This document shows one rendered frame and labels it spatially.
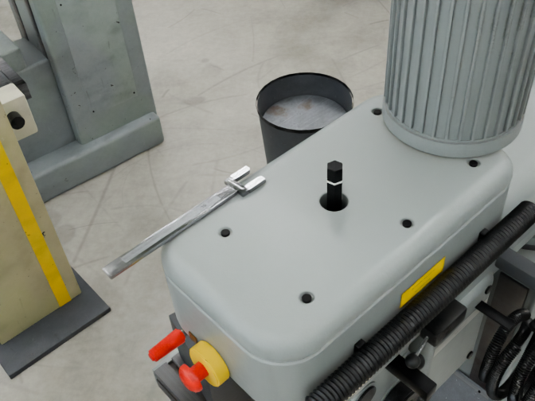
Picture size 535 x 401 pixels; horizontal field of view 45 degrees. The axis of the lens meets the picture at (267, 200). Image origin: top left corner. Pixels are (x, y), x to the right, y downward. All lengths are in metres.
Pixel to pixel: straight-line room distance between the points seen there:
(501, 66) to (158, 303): 2.54
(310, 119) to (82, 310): 1.43
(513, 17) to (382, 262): 0.32
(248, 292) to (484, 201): 0.34
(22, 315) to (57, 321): 0.16
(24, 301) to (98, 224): 0.70
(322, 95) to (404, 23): 2.58
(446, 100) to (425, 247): 0.19
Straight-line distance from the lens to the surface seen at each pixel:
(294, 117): 3.28
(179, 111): 4.27
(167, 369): 1.83
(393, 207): 0.85
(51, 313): 3.28
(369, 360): 0.81
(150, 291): 3.24
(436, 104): 0.88
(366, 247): 0.80
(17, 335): 3.26
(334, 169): 0.81
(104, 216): 3.67
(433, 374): 1.23
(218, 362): 0.84
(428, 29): 0.84
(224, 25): 5.13
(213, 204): 0.85
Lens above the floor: 2.49
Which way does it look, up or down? 44 degrees down
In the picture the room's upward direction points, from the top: 5 degrees counter-clockwise
